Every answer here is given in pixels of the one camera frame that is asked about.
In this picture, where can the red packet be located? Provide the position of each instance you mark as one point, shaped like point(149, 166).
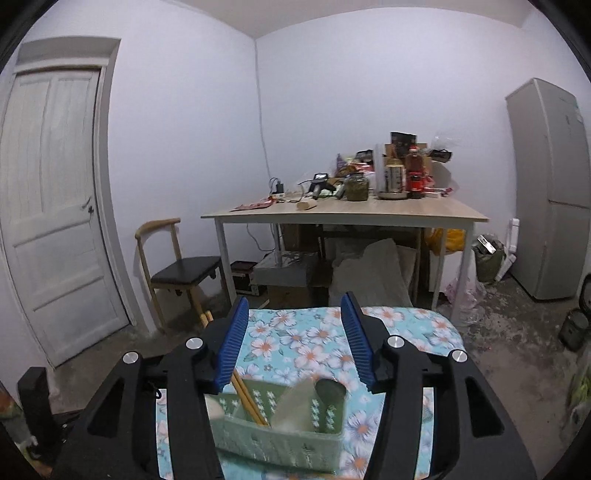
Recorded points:
point(251, 206)

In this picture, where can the green bag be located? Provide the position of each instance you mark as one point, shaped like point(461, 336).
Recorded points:
point(489, 265)

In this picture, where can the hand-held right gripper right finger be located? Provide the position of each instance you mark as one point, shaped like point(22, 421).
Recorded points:
point(358, 341)

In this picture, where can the grey refrigerator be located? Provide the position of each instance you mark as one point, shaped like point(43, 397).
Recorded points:
point(549, 184)

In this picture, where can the glass jar of greens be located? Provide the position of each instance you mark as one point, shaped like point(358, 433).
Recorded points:
point(357, 189)

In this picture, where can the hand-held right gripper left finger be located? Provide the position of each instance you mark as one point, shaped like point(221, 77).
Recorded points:
point(233, 346)

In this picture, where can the white door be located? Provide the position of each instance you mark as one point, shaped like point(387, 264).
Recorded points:
point(55, 207)

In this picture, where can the white sacks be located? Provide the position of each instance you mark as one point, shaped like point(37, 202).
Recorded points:
point(369, 272)

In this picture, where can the black rice cooker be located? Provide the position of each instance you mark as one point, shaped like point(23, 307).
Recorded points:
point(575, 327)

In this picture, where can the clear bag of greens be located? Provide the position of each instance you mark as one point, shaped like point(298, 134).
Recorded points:
point(582, 397)

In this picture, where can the red oil bottle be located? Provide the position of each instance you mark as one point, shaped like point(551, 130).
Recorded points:
point(416, 164)

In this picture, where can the wooden chopstick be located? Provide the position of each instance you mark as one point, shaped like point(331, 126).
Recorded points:
point(253, 397)
point(247, 397)

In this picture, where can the black handheld device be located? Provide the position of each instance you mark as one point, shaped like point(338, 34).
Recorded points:
point(319, 177)

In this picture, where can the wooden table with white legs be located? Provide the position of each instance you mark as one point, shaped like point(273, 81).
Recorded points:
point(369, 210)

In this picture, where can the yellow plastic bag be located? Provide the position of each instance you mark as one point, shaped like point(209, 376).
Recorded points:
point(452, 240)

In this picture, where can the white upright panel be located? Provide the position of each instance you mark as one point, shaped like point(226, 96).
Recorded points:
point(513, 230)

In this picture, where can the dark bottle with red label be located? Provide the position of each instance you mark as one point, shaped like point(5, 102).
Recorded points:
point(416, 187)

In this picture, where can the wooden chair with black seat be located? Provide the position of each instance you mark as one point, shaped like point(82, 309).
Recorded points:
point(184, 270)

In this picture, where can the large pale spoon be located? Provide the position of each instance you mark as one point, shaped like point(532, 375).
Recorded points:
point(293, 408)

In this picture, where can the floral turquoise blanket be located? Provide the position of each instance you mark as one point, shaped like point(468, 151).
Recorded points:
point(300, 341)

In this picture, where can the metal tin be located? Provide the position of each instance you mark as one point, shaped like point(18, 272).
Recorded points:
point(395, 177)

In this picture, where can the cardboard box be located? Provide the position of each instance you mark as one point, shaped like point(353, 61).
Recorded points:
point(298, 237)

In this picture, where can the black charger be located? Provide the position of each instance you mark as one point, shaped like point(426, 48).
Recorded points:
point(278, 188)

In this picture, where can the grey box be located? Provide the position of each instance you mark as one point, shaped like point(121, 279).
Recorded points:
point(286, 272)

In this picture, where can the small wooden block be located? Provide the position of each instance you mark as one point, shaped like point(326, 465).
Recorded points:
point(307, 206)

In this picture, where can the pink plastic bag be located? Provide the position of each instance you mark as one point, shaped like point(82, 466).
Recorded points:
point(466, 295)

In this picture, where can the green perforated utensil holder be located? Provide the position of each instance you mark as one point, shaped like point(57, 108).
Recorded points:
point(277, 452)

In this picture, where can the black snack packet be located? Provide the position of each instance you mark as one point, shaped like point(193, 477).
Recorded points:
point(402, 140)

